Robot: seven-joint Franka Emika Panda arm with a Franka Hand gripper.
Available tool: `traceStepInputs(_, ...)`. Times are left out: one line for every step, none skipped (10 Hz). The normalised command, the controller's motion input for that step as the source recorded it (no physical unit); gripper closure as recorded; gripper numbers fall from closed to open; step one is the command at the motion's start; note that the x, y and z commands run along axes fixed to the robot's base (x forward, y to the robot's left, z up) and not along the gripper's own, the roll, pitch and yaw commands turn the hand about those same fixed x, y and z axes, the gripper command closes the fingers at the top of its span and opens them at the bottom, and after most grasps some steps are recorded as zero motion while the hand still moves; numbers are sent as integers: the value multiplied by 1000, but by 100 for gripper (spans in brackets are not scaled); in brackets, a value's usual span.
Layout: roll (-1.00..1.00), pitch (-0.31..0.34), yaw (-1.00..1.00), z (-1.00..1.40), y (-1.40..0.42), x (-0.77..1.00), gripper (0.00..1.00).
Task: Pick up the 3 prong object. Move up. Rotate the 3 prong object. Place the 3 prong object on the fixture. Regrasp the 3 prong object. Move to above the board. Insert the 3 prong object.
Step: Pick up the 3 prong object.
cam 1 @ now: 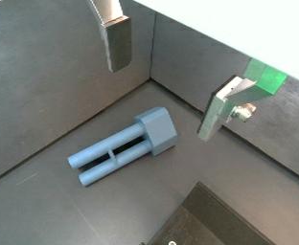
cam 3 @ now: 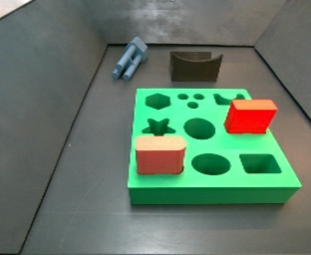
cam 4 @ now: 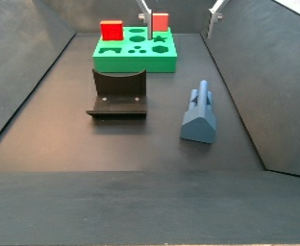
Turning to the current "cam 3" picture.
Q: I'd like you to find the blue three prong object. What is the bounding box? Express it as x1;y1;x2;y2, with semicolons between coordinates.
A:
113;37;149;81

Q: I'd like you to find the green shape sorter board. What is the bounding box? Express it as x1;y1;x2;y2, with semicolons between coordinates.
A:
129;89;302;204

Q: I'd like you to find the black curved fixture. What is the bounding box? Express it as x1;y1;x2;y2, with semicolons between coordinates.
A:
170;51;224;82

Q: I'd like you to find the dull red rounded block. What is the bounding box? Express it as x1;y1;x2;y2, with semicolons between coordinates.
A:
135;135;186;175

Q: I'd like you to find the bright red rectangular block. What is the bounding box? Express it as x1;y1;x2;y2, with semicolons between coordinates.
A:
225;100;278;133

